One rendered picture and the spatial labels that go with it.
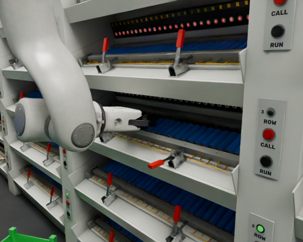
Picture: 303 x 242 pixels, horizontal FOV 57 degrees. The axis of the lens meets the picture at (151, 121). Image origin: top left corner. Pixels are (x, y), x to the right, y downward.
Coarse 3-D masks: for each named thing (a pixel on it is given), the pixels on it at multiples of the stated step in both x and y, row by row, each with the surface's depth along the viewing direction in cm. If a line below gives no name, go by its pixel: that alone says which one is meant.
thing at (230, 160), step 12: (120, 132) 79; (132, 132) 74; (144, 132) 72; (156, 144) 69; (168, 144) 65; (180, 144) 63; (192, 144) 61; (204, 156) 58; (216, 156) 55; (228, 156) 54; (216, 168) 55
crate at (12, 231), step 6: (12, 228) 108; (12, 234) 107; (18, 234) 108; (6, 240) 106; (12, 240) 108; (18, 240) 109; (24, 240) 108; (30, 240) 107; (36, 240) 106; (42, 240) 105; (48, 240) 105; (54, 240) 102
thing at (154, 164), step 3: (171, 153) 60; (174, 153) 59; (174, 156) 60; (165, 159) 58; (168, 159) 58; (171, 159) 59; (153, 162) 57; (156, 162) 56; (159, 162) 56; (162, 162) 57; (165, 162) 58; (150, 165) 55; (153, 165) 55; (156, 165) 56; (159, 165) 56; (150, 168) 55; (153, 168) 55
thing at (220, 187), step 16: (208, 112) 70; (224, 112) 67; (240, 112) 64; (96, 144) 81; (112, 144) 77; (128, 144) 74; (144, 144) 72; (128, 160) 72; (144, 160) 66; (160, 176) 64; (176, 176) 59; (192, 176) 56; (208, 176) 55; (224, 176) 53; (192, 192) 58; (208, 192) 54; (224, 192) 50
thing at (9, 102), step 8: (24, 88) 147; (32, 88) 149; (8, 96) 142; (16, 96) 145; (24, 96) 147; (32, 96) 139; (40, 96) 136; (8, 104) 142; (16, 104) 142; (8, 112) 142
